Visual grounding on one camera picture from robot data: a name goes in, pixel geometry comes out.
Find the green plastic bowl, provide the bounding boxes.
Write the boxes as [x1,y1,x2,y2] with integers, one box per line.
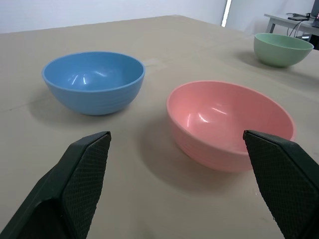
[253,33,315,68]

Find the grey side table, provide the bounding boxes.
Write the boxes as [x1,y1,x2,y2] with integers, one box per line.
[264,13,319,42]

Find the blue plastic bowl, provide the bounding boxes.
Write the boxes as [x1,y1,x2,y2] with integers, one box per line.
[41,51,146,116]

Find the dark monitor with red light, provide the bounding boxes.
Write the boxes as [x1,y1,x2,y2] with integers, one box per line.
[310,0,319,28]

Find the pink-red plastic bowl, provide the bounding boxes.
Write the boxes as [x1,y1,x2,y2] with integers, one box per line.
[166,80,297,173]

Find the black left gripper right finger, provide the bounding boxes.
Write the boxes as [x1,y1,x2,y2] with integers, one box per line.
[243,129,319,239]

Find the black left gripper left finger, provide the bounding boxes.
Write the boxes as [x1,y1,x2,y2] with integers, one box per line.
[0,131,112,239]

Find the black cable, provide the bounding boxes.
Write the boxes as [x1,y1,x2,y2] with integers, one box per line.
[286,20,313,37]

